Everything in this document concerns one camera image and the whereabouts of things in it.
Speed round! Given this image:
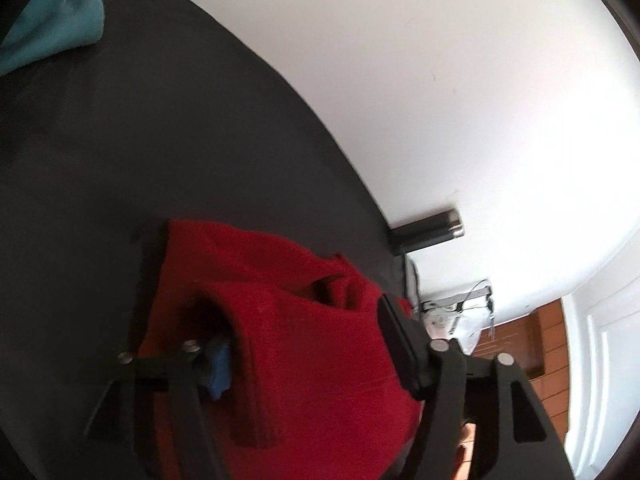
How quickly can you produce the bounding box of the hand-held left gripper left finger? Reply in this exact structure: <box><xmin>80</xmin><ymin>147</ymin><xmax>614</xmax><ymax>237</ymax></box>
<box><xmin>82</xmin><ymin>339</ymin><xmax>236</xmax><ymax>480</ymax></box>

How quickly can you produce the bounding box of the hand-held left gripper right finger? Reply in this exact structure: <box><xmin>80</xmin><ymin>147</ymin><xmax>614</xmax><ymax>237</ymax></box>
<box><xmin>376</xmin><ymin>292</ymin><xmax>576</xmax><ymax>480</ymax></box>

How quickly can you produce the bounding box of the red knit sweater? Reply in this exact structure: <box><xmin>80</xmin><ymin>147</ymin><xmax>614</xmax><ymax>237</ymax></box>
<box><xmin>135</xmin><ymin>217</ymin><xmax>431</xmax><ymax>480</ymax></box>

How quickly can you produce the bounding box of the white plastic bag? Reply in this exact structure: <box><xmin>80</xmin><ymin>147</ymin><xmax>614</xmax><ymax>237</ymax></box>
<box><xmin>422</xmin><ymin>302</ymin><xmax>488</xmax><ymax>356</ymax></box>

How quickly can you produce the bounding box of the clear tape strip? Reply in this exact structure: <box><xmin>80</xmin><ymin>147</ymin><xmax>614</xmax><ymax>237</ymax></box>
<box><xmin>402</xmin><ymin>255</ymin><xmax>422</xmax><ymax>308</ymax></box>

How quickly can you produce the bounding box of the black thermos bottle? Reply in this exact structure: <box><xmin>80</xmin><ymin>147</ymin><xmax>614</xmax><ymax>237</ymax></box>
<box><xmin>389</xmin><ymin>208</ymin><xmax>466</xmax><ymax>256</ymax></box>

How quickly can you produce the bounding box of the white door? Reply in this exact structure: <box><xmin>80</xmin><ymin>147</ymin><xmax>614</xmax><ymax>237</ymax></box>
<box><xmin>565</xmin><ymin>230</ymin><xmax>640</xmax><ymax>480</ymax></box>

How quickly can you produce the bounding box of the teal cloth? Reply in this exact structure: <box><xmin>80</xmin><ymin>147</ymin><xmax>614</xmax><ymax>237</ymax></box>
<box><xmin>0</xmin><ymin>0</ymin><xmax>106</xmax><ymax>78</ymax></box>

